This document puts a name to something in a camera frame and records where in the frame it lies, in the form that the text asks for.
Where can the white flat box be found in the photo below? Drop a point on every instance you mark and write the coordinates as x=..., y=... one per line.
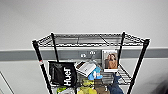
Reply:
x=84, y=67

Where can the box with portrait photo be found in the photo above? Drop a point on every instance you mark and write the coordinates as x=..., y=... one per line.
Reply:
x=110, y=61

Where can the black bag white print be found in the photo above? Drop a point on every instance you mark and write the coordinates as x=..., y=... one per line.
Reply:
x=61, y=74

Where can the green round item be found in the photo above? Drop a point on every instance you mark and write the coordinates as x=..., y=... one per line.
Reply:
x=61, y=90

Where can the blue shark plush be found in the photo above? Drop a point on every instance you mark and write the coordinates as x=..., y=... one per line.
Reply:
x=116, y=87

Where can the grey wall outlet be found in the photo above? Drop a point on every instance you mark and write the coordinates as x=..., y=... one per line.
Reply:
x=84, y=54
x=93, y=52

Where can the long grey wall band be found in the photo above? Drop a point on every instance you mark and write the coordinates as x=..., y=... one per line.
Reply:
x=20, y=54

